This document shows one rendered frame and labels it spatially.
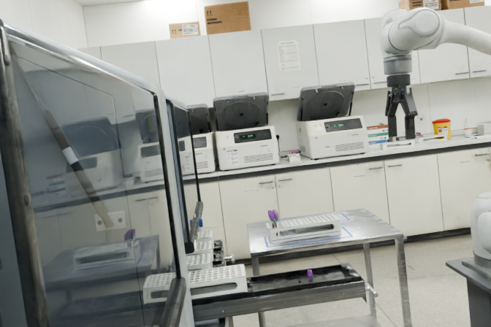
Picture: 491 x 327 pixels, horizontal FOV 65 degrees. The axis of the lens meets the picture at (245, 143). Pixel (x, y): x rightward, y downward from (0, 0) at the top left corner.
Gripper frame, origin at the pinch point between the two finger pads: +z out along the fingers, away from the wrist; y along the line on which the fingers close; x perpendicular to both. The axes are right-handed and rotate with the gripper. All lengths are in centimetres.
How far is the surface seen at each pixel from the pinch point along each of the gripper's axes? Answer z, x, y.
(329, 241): 40.8, 23.1, 15.5
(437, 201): 83, -129, 221
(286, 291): 43, 45, -19
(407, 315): 73, -5, 14
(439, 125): 14, -153, 255
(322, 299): 46, 35, -19
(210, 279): 38, 68, -16
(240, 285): 40, 59, -18
